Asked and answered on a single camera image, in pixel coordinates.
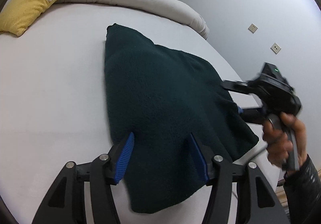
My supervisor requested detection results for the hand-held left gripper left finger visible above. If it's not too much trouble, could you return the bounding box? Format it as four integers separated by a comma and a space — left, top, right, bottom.
32, 132, 135, 224

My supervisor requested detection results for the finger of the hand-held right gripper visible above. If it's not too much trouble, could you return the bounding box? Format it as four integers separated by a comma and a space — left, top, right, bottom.
221, 80, 252, 94
236, 106, 266, 125

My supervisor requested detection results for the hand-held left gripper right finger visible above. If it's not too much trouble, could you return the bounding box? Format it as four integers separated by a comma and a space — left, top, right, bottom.
188, 132, 289, 224

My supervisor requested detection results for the dark green knit sweater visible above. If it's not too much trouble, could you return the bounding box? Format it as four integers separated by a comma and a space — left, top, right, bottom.
104, 23, 259, 214

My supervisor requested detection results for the person's right forearm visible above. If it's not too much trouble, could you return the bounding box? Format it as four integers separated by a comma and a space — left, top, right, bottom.
283, 154, 321, 224

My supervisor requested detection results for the person's right hand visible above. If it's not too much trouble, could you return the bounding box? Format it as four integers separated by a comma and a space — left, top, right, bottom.
262, 112, 308, 172

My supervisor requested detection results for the yellow patterned pillow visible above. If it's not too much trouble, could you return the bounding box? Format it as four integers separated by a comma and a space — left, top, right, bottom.
0, 0, 90, 37

